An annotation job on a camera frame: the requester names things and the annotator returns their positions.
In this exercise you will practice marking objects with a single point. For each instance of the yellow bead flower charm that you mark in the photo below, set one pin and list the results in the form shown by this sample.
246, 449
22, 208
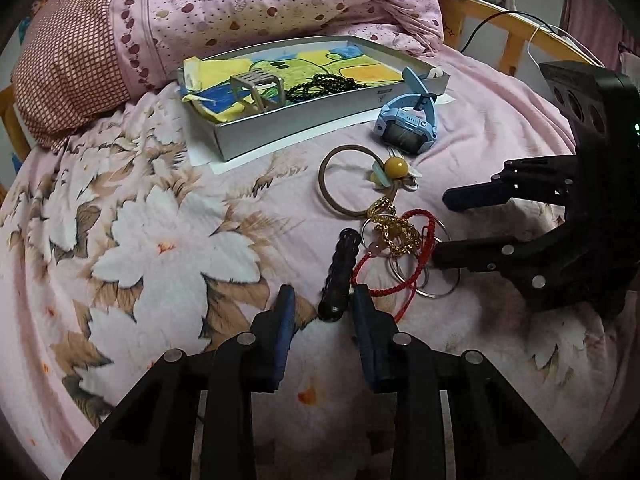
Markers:
396, 165

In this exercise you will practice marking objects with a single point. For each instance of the red checkered pillow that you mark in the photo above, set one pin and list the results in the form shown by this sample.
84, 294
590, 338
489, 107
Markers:
70, 60

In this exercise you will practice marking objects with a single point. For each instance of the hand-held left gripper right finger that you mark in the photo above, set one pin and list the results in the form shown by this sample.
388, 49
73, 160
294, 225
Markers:
364, 325

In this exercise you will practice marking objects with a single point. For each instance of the yellow blue cartoon cloth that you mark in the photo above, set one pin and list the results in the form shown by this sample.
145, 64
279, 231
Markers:
220, 72

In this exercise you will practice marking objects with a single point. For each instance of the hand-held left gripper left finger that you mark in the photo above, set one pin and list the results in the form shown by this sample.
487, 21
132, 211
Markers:
284, 320

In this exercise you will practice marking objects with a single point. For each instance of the grey shallow box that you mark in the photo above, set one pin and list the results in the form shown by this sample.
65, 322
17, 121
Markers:
280, 127

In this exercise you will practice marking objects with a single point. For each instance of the pink hanging cloth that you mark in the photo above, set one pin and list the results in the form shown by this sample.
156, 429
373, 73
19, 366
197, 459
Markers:
590, 15

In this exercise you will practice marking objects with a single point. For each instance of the blue smartwatch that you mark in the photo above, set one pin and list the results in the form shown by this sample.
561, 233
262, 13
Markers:
407, 122

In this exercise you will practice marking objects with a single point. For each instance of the linked silver rings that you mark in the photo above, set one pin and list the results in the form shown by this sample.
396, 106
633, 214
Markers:
450, 287

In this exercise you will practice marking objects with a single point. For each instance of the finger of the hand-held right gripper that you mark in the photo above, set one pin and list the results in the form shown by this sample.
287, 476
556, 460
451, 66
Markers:
525, 180
530, 265

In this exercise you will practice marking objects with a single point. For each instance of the white sheet under box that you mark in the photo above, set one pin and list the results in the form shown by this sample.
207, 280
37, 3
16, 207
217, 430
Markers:
320, 135

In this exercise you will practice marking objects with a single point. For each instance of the wooden bed frame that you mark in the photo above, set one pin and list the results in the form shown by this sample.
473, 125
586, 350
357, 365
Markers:
475, 10

